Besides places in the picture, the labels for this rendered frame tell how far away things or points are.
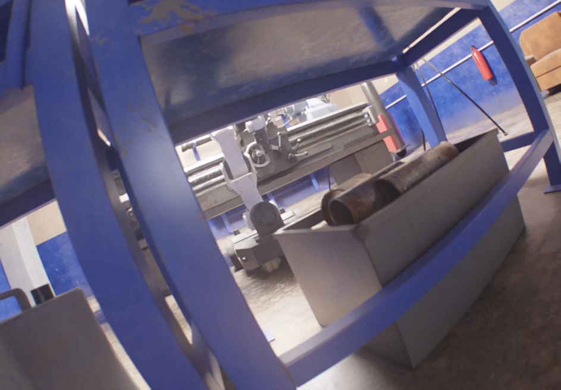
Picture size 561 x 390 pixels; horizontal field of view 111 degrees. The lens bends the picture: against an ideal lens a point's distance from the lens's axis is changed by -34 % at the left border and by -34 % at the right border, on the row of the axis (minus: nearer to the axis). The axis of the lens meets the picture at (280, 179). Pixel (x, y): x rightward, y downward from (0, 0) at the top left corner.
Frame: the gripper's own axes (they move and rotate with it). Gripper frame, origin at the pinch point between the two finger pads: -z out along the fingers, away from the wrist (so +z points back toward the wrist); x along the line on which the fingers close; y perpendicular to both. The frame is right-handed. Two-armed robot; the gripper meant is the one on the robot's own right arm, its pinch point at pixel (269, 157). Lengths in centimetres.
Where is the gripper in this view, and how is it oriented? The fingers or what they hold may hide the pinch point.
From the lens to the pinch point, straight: 188.7
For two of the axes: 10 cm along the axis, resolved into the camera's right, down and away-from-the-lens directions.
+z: -3.6, -9.1, -2.2
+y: -8.9, 4.0, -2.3
